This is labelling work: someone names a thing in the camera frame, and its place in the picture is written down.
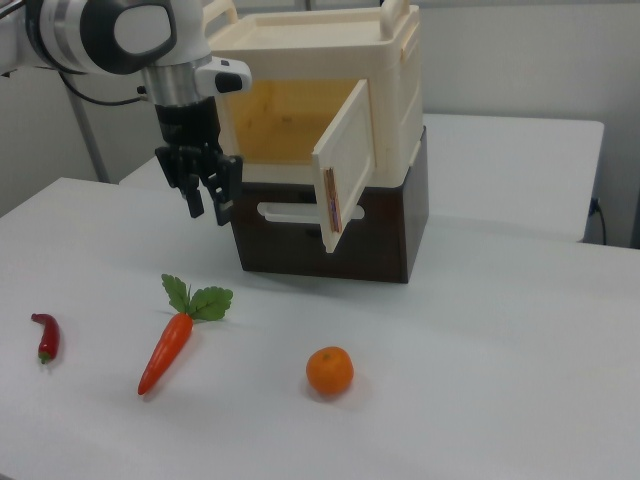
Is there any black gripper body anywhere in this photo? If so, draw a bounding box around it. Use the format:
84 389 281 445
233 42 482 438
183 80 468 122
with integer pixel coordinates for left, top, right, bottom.
152 96 224 151

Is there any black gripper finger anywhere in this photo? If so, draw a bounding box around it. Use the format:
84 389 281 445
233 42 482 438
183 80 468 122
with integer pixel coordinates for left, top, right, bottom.
154 143 207 219
198 141 245 227

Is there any cream cabinet door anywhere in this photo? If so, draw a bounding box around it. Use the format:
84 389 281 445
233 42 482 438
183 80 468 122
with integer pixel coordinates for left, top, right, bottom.
310 78 377 255

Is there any brown door latch strip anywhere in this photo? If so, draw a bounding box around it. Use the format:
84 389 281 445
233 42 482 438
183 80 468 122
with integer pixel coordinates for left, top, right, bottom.
322 167 344 235

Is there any cream plastic cabinet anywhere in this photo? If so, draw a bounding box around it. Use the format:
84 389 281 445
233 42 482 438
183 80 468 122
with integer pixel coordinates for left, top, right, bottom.
203 0 425 187

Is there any dark brown drawer box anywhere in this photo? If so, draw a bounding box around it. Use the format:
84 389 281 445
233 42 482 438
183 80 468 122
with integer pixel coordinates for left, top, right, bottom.
227 124 430 285

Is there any orange toy carrot with leaves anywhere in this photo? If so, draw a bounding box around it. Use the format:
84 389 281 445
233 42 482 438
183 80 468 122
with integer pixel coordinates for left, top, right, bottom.
137 273 235 397

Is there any red toy chili pepper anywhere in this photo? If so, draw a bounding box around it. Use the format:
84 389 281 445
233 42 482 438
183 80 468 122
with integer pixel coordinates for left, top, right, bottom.
30 312 61 365

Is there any orange toy mandarin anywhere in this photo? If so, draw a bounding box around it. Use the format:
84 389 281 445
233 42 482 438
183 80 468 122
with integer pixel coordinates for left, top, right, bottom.
305 346 355 397

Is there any white drawer handle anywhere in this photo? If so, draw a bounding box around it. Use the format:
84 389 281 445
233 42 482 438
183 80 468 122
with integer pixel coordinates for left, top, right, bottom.
255 199 366 224

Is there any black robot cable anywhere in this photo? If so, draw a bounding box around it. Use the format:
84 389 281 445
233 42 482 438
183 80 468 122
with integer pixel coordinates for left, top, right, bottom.
58 71 152 107

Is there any black wall plug cable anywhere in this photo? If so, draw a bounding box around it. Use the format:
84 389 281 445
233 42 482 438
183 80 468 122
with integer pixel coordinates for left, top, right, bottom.
589 197 609 246

